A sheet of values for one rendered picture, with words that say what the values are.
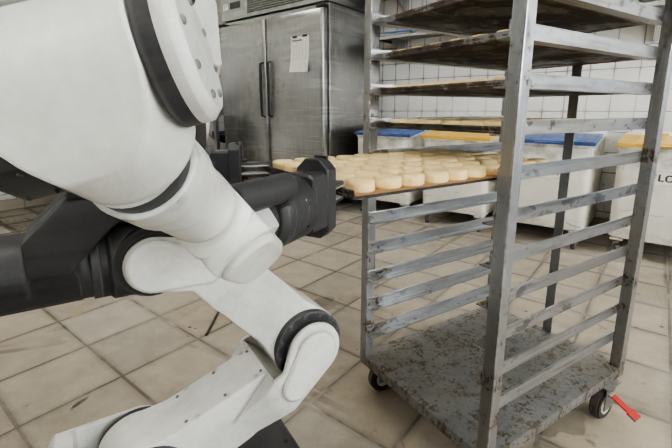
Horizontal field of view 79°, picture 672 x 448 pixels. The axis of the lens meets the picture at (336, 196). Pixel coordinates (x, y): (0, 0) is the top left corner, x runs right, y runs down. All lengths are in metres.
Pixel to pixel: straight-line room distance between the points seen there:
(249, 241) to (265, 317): 0.43
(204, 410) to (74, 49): 0.73
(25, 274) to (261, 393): 0.44
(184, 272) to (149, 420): 0.33
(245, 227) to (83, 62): 0.21
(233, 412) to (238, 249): 0.54
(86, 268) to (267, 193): 0.34
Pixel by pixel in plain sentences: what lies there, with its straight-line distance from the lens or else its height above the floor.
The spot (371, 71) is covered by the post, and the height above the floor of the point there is 1.01.
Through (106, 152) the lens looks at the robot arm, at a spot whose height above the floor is 0.88.
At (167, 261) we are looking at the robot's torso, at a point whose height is 0.68.
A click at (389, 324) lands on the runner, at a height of 0.24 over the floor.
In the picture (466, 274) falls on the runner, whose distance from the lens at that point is 1.56.
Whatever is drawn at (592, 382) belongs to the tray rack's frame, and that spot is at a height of 0.15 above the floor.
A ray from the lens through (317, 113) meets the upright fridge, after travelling 3.58.
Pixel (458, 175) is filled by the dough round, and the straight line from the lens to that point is 0.82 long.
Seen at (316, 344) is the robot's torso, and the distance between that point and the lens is 0.82.
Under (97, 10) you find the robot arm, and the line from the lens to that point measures 0.22.
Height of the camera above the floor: 0.90
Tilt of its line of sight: 12 degrees down
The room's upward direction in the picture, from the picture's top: straight up
